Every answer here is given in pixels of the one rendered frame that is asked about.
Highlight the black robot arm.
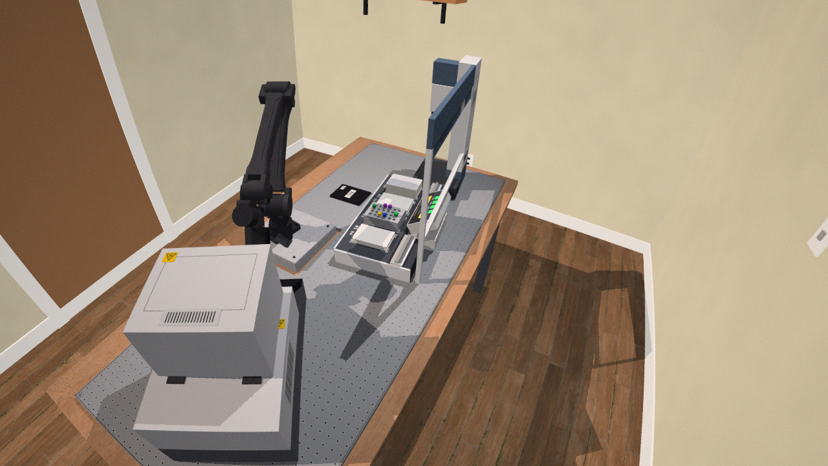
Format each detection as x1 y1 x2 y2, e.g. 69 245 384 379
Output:
232 82 301 248

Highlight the black flat rectangular pad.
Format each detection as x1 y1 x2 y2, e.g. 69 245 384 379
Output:
330 184 371 206

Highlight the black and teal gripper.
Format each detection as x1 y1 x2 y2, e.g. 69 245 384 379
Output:
245 225 265 245

